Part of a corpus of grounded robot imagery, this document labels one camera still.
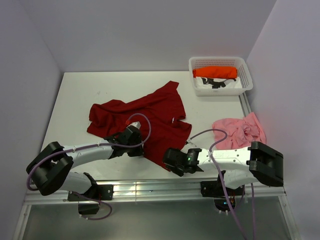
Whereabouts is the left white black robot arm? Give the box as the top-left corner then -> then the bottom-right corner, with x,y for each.
26,121 -> 144,200

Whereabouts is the white black printed t shirt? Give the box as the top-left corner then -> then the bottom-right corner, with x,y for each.
193,76 -> 243,89

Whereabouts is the pink t shirt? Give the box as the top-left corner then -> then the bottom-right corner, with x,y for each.
212,112 -> 267,150

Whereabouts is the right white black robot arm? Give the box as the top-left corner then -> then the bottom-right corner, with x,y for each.
162,141 -> 284,195

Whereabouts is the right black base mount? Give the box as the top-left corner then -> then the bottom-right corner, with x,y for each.
200,180 -> 245,212

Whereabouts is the white plastic basket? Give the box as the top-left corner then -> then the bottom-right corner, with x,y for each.
188,56 -> 253,97

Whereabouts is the dark red t shirt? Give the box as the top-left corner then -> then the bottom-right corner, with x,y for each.
87,81 -> 192,168

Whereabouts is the rolled orange t shirt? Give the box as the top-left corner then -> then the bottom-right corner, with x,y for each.
192,66 -> 238,79

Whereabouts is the aluminium rail frame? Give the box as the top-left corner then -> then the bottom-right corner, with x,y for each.
13,178 -> 301,240

